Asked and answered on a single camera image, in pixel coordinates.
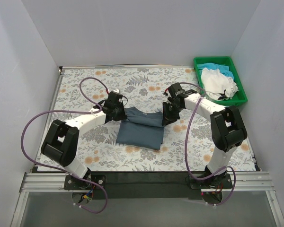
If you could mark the green plastic bin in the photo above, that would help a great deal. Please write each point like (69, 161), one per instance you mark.
(240, 97)

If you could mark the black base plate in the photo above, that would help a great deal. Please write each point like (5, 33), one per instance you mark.
(141, 185)

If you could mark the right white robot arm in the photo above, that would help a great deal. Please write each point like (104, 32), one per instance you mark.
(227, 129)

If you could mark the light blue t-shirt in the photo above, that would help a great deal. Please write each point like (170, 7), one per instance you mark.
(225, 70)

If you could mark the white t-shirt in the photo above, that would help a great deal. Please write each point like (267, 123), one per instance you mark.
(218, 86)

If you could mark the dark blue-grey t-shirt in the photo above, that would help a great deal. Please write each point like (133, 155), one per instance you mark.
(141, 129)

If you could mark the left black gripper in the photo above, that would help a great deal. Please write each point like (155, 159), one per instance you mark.
(119, 113)

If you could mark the floral patterned table mat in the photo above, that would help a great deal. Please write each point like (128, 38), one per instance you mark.
(143, 89)

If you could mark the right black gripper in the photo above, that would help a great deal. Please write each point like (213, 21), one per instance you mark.
(170, 111)

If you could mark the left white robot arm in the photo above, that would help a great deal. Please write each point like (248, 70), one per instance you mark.
(61, 141)

